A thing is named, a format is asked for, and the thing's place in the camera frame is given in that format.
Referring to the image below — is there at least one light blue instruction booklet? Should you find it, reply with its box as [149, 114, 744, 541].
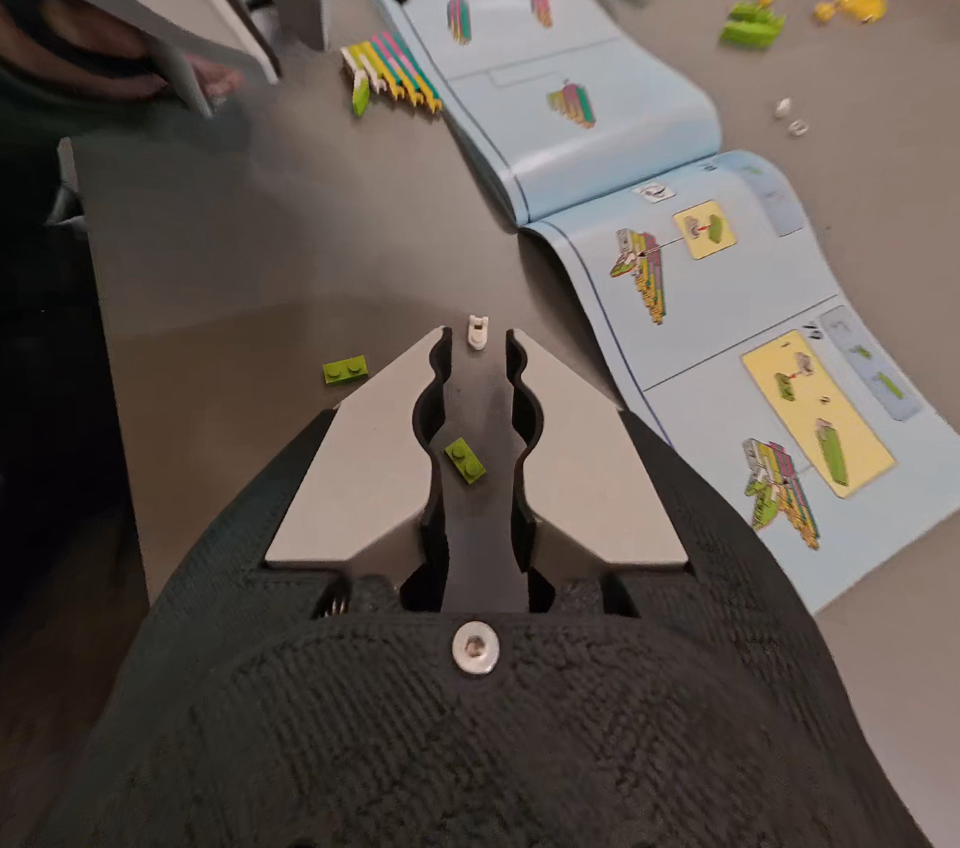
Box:
[378, 0, 960, 615]

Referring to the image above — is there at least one lime green lego brick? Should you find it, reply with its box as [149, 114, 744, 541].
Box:
[718, 1, 788, 49]

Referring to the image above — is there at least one striped lego wing assembly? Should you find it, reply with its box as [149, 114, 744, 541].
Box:
[340, 30, 444, 119]

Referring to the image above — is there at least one large yellow lego piece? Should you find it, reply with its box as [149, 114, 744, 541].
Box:
[813, 0, 888, 25]

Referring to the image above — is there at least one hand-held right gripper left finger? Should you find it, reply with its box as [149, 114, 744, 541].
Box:
[264, 325, 454, 594]

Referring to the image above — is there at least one person's left hand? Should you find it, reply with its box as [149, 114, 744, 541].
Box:
[22, 0, 243, 101]

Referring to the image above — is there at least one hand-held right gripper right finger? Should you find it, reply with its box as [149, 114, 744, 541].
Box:
[504, 328, 690, 579]

